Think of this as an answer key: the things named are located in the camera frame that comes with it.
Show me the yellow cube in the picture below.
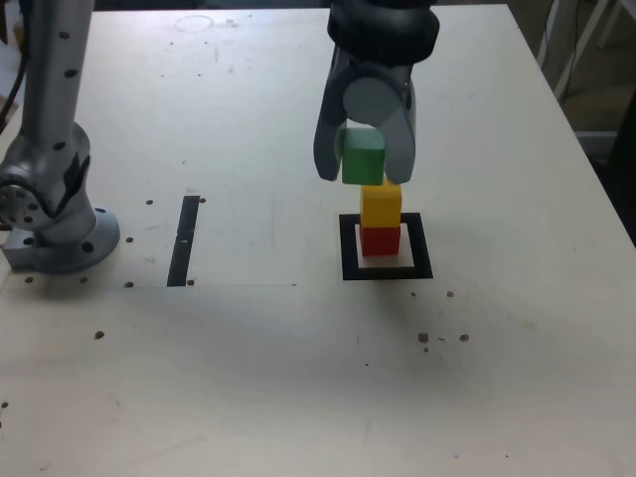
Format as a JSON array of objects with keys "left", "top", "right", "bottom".
[{"left": 360, "top": 179, "right": 402, "bottom": 229}]

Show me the black tape strip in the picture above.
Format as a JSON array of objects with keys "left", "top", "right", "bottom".
[{"left": 166, "top": 195, "right": 200, "bottom": 288}]

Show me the white metal frame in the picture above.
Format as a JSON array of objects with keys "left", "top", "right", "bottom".
[{"left": 551, "top": 0, "right": 636, "bottom": 100}]

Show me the red cube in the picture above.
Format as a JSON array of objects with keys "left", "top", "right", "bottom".
[{"left": 360, "top": 224, "right": 401, "bottom": 257}]

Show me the green cube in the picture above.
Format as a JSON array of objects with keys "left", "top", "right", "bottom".
[{"left": 341, "top": 127, "right": 388, "bottom": 186}]

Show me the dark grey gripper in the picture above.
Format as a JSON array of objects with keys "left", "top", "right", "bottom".
[{"left": 312, "top": 46, "right": 417, "bottom": 186}]

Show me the black tape square outline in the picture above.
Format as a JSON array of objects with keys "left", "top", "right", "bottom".
[{"left": 338, "top": 212, "right": 434, "bottom": 282}]

